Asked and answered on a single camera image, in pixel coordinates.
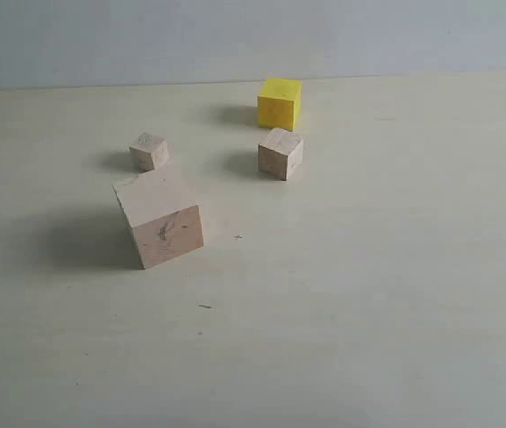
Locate large wooden cube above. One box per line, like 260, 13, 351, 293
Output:
112, 163, 204, 269

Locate yellow cube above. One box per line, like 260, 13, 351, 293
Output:
257, 78, 302, 131

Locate medium wooden cube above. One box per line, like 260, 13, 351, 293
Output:
258, 128, 304, 181

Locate small wooden cube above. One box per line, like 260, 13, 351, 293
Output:
129, 133, 170, 172

